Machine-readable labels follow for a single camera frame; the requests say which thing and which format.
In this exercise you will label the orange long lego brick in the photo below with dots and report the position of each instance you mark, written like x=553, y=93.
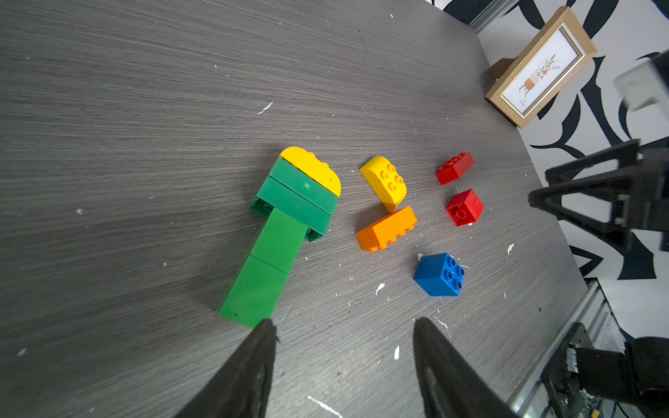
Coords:
x=387, y=230

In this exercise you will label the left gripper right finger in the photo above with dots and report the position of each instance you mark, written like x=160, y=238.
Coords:
x=450, y=387

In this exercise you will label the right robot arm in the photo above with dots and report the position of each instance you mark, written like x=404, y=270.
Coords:
x=638, y=376

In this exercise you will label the yellow curved lego brick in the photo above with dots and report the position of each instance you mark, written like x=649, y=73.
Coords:
x=310, y=165
x=386, y=182

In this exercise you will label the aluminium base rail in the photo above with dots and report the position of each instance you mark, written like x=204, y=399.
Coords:
x=551, y=388

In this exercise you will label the blue square lego brick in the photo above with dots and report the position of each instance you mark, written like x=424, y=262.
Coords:
x=440, y=275

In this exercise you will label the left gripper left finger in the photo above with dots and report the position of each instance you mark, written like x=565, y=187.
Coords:
x=242, y=386

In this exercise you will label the red square lego brick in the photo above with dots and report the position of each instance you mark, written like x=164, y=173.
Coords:
x=465, y=208

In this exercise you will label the dark green long lego brick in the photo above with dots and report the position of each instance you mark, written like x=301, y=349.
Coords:
x=300, y=183

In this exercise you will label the light green square lego brick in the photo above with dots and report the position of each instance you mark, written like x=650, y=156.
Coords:
x=254, y=294

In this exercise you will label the dark green upturned lego brick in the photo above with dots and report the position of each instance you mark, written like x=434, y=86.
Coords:
x=274, y=195

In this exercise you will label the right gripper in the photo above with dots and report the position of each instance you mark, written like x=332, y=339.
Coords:
x=640, y=181

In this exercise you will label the wooden picture frame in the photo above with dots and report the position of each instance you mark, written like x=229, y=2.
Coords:
x=553, y=58

